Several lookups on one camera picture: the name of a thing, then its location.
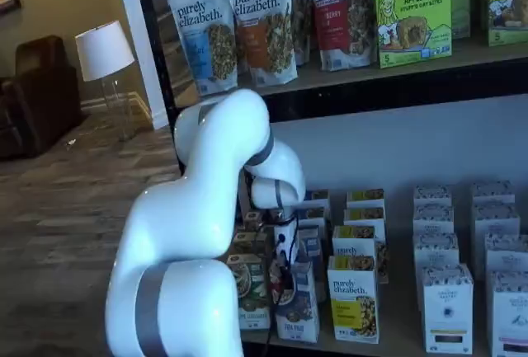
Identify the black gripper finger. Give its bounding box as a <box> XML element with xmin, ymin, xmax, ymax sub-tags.
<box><xmin>271</xmin><ymin>265</ymin><xmax>296</xmax><ymax>305</ymax></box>

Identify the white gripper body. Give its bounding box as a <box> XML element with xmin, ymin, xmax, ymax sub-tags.
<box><xmin>274</xmin><ymin>218</ymin><xmax>299</xmax><ymax>270</ymax></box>

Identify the blue and white cereal box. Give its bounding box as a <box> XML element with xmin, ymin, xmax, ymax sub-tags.
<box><xmin>297</xmin><ymin>224</ymin><xmax>323</xmax><ymax>262</ymax></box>
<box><xmin>304</xmin><ymin>190</ymin><xmax>332</xmax><ymax>210</ymax></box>
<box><xmin>273</xmin><ymin>260</ymin><xmax>321</xmax><ymax>344</ymax></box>
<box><xmin>296</xmin><ymin>207</ymin><xmax>328</xmax><ymax>231</ymax></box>

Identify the green and white cereal box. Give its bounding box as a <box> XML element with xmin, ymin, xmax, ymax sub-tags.
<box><xmin>230</xmin><ymin>231</ymin><xmax>270</xmax><ymax>257</ymax></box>
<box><xmin>225</xmin><ymin>254</ymin><xmax>272</xmax><ymax>331</ymax></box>

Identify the yellow purely elizabeth box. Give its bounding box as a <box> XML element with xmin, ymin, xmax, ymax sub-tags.
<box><xmin>328</xmin><ymin>256</ymin><xmax>381</xmax><ymax>345</ymax></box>
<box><xmin>343</xmin><ymin>207</ymin><xmax>387</xmax><ymax>230</ymax></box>
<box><xmin>346</xmin><ymin>189</ymin><xmax>386</xmax><ymax>210</ymax></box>
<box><xmin>332</xmin><ymin>224</ymin><xmax>389</xmax><ymax>284</ymax></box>

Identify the white granola box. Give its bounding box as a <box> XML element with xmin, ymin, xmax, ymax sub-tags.
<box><xmin>484</xmin><ymin>232</ymin><xmax>528</xmax><ymax>276</ymax></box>
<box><xmin>413</xmin><ymin>185</ymin><xmax>453</xmax><ymax>209</ymax></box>
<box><xmin>413</xmin><ymin>204</ymin><xmax>455</xmax><ymax>237</ymax></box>
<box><xmin>486</xmin><ymin>268</ymin><xmax>528</xmax><ymax>357</ymax></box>
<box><xmin>420</xmin><ymin>264</ymin><xmax>474</xmax><ymax>355</ymax></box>
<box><xmin>472</xmin><ymin>202</ymin><xmax>521</xmax><ymax>280</ymax></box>
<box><xmin>469</xmin><ymin>181</ymin><xmax>516</xmax><ymax>206</ymax></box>
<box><xmin>413</xmin><ymin>232</ymin><xmax>460</xmax><ymax>276</ymax></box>

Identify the black metal shelf rack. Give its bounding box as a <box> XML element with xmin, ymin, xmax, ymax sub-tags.
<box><xmin>131</xmin><ymin>0</ymin><xmax>528</xmax><ymax>357</ymax></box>

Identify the green Bobo's apple pie box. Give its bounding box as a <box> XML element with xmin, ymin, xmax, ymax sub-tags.
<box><xmin>374</xmin><ymin>0</ymin><xmax>453</xmax><ymax>70</ymax></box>

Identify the green Bobo's snack box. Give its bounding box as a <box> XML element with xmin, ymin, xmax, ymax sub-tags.
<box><xmin>447</xmin><ymin>0</ymin><xmax>472</xmax><ymax>41</ymax></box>
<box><xmin>488</xmin><ymin>0</ymin><xmax>528</xmax><ymax>48</ymax></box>

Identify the orange granola pouch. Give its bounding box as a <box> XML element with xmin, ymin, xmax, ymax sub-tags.
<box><xmin>222</xmin><ymin>0</ymin><xmax>299</xmax><ymax>88</ymax></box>

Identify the blue granola pouch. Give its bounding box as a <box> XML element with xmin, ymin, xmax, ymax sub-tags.
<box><xmin>164</xmin><ymin>0</ymin><xmax>239</xmax><ymax>97</ymax></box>

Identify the red granola pouch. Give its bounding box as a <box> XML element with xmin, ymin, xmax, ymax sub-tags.
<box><xmin>304</xmin><ymin>0</ymin><xmax>379</xmax><ymax>73</ymax></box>

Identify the white granola pouch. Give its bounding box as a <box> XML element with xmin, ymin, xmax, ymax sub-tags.
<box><xmin>288</xmin><ymin>0</ymin><xmax>314</xmax><ymax>66</ymax></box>

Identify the white table lamp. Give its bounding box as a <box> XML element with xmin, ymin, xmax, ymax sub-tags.
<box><xmin>75</xmin><ymin>20</ymin><xmax>136</xmax><ymax>143</ymax></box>

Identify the brown armchair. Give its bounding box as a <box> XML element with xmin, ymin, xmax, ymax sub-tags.
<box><xmin>0</xmin><ymin>35</ymin><xmax>84</xmax><ymax>161</ymax></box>

